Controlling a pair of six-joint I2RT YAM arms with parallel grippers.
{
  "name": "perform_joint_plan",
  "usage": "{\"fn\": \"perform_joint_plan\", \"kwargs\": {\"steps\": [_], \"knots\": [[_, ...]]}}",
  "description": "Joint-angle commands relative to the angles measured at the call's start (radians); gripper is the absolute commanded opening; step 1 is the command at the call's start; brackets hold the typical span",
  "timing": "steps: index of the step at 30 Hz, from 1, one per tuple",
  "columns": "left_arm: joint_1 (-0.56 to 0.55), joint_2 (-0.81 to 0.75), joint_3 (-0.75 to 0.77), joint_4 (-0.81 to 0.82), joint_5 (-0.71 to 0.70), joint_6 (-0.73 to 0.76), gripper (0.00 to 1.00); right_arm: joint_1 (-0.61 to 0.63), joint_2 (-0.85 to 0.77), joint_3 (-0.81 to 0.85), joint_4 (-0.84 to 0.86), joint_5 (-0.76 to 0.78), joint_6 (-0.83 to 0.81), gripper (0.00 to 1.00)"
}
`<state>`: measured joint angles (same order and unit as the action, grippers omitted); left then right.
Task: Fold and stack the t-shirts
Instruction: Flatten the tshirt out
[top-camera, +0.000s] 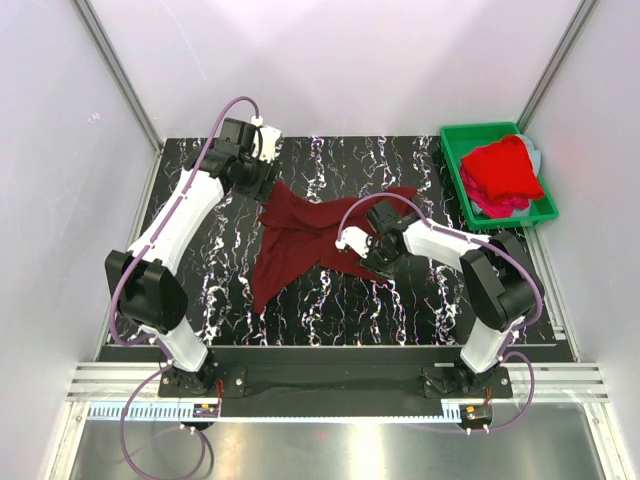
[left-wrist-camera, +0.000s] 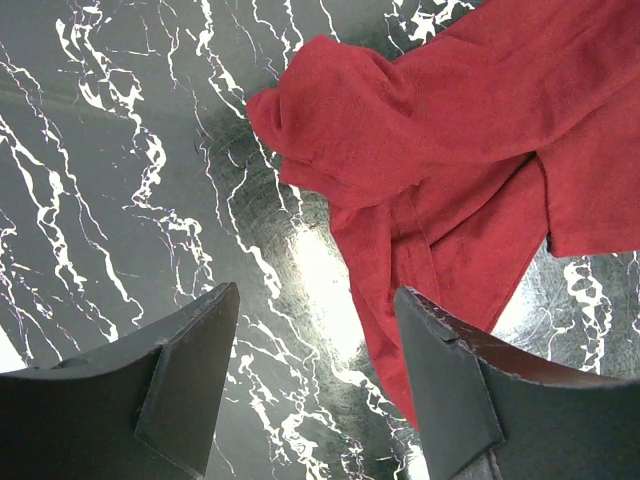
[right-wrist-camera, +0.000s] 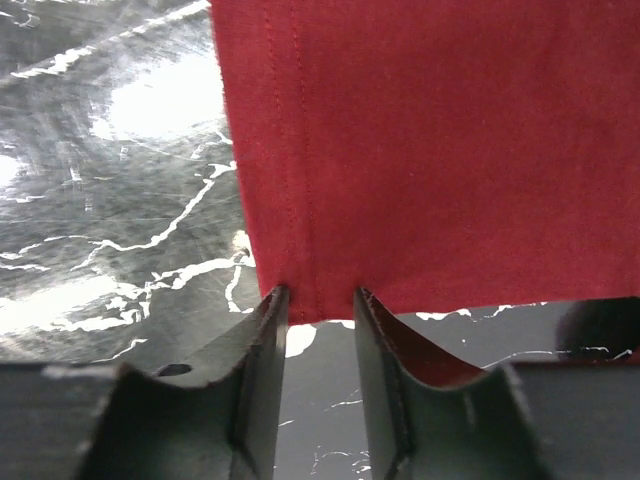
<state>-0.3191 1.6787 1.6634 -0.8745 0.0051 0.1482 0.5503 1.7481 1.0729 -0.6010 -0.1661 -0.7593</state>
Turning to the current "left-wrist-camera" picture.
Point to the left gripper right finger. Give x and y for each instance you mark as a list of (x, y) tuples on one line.
[(488, 410)]

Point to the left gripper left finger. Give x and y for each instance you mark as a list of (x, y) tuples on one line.
[(142, 407)]

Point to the dark red t shirt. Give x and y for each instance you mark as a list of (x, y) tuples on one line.
[(447, 168)]

